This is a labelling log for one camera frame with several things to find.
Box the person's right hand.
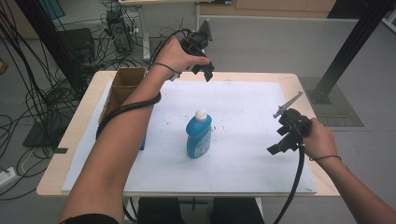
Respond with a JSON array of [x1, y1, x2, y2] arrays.
[[303, 118, 339, 161]]

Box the blue cardboard box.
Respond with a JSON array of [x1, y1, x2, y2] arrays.
[[98, 66, 148, 151]]

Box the black wrist band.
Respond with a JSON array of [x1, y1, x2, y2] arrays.
[[308, 154, 342, 162], [152, 62, 182, 76]]

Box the blue bottle with white cap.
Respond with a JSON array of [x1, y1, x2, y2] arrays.
[[185, 108, 213, 160]]

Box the grey floor mat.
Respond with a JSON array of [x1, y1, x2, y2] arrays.
[[298, 77, 364, 128]]

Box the white power strip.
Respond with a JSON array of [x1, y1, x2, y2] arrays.
[[0, 166, 17, 189]]

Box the person's right leg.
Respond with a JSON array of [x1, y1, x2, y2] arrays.
[[209, 197, 265, 224]]

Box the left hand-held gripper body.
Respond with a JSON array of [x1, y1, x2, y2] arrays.
[[180, 20, 215, 59]]

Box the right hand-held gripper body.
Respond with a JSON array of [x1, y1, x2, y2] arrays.
[[273, 91, 313, 147]]

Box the black cross bracket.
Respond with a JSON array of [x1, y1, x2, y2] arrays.
[[178, 197, 209, 212]]

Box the person's leg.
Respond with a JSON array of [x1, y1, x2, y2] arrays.
[[137, 197, 182, 224], [209, 197, 265, 224]]

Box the black box on floor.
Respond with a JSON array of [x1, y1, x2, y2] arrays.
[[58, 27, 96, 63]]

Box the black slanted stand post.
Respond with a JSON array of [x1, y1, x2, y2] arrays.
[[309, 0, 395, 105]]

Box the computer tower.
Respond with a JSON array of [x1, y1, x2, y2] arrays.
[[106, 8, 135, 54]]

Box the white desk leg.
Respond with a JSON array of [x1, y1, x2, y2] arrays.
[[194, 2, 202, 32], [139, 5, 152, 62]]

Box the black floor plate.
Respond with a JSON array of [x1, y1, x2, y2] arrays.
[[22, 119, 73, 149]]

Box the left black wrist band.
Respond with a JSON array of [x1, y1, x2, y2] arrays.
[[152, 62, 182, 76]]

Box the white table mat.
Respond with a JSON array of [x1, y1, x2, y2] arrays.
[[61, 79, 318, 194]]

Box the black sleeve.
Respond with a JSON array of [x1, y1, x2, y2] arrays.
[[59, 213, 120, 224]]

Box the person's left hand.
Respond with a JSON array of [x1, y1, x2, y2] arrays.
[[153, 35, 212, 77]]

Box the bundle of black cables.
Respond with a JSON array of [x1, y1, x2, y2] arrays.
[[0, 0, 104, 200]]

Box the right black wrist band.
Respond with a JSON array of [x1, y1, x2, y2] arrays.
[[308, 154, 342, 162]]

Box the black stand post with cables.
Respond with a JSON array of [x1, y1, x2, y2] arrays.
[[13, 0, 88, 92]]

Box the person's left leg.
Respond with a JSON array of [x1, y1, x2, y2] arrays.
[[137, 197, 182, 224]]

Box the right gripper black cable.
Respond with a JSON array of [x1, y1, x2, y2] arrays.
[[273, 141, 306, 224]]

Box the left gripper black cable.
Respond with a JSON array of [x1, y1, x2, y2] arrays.
[[95, 27, 192, 141]]

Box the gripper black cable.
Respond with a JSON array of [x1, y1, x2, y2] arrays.
[[95, 27, 192, 141], [273, 141, 306, 224]]

